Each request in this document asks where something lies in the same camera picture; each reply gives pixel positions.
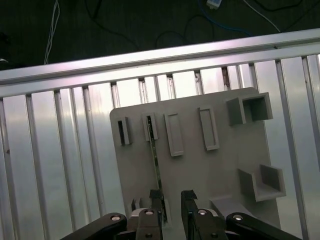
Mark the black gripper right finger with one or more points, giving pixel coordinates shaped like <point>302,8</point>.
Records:
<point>190,220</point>

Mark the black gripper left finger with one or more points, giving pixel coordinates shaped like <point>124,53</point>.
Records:
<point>156,220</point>

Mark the green RAM stick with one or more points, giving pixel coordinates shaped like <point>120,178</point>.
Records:
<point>155,160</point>

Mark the grey parts rack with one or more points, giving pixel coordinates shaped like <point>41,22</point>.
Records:
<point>195,170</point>

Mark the white power adapter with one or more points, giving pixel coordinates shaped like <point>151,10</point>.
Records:
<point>214,3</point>

